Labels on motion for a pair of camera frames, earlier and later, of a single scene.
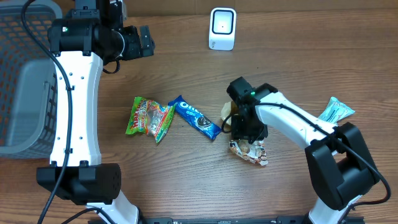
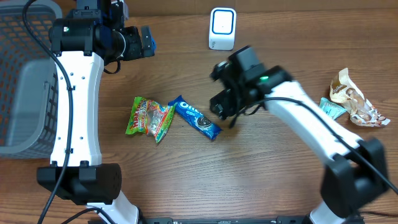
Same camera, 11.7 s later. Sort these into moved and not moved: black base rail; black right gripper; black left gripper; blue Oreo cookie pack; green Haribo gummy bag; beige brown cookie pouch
Moved: black right gripper; beige brown cookie pouch
Not moved: green Haribo gummy bag; blue Oreo cookie pack; black base rail; black left gripper
